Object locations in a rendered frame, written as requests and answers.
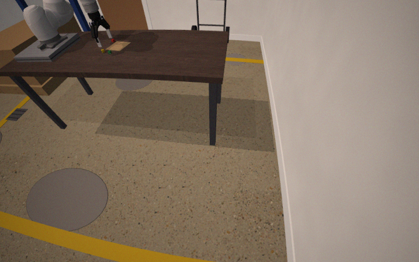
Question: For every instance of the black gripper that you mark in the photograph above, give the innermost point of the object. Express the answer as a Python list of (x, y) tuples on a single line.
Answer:
[(98, 20)]

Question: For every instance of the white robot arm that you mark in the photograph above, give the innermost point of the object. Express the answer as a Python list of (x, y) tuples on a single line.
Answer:
[(44, 22)]

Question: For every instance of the tan square mat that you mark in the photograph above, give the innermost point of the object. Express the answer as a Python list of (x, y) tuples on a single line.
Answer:
[(118, 46)]

